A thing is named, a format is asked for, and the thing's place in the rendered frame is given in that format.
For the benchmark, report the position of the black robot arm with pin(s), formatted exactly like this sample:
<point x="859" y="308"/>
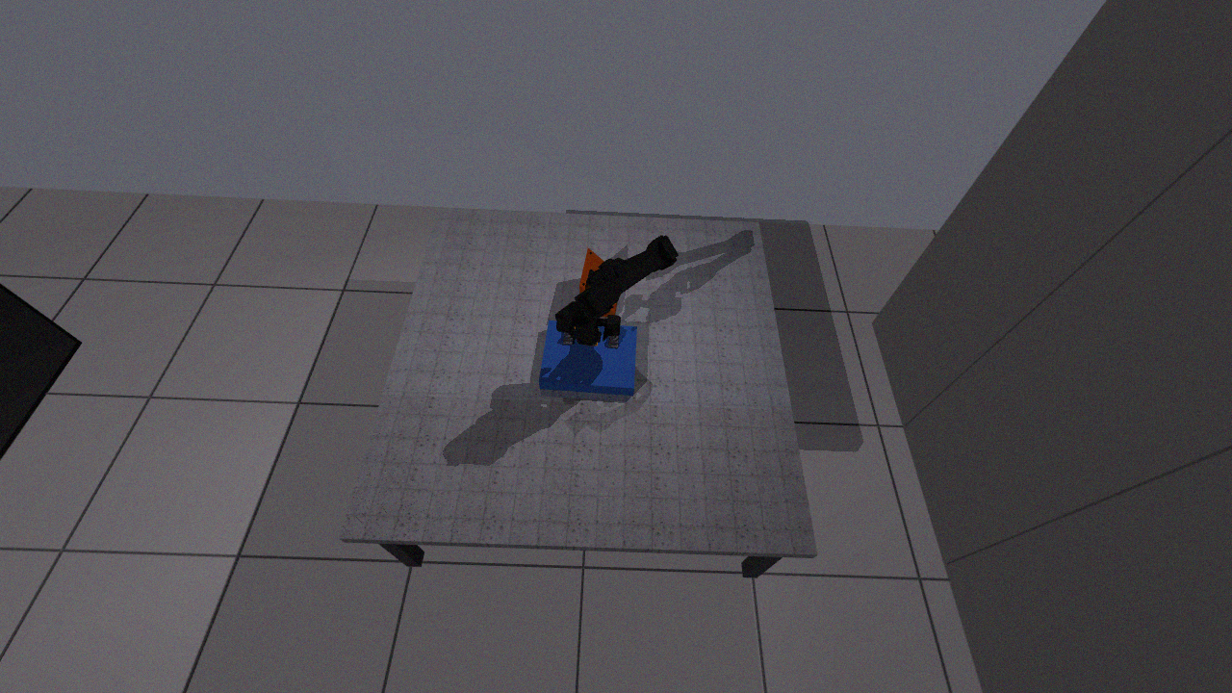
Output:
<point x="606" y="285"/>

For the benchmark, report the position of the blue flat deck plate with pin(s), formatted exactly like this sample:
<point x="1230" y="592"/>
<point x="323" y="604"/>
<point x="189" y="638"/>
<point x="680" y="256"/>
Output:
<point x="606" y="368"/>

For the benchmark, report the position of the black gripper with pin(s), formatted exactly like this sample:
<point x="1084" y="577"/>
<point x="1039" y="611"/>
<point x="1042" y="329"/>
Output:
<point x="611" y="326"/>

